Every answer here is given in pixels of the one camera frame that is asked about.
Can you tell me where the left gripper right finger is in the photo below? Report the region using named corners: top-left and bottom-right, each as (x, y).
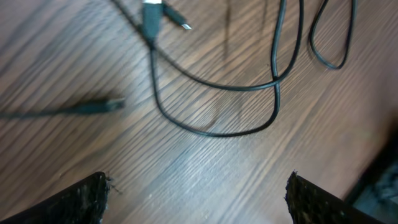
top-left (284, 171), bottom-right (382, 224)

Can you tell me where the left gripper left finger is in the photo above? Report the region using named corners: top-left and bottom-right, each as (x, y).
top-left (1, 172), bottom-right (109, 224)

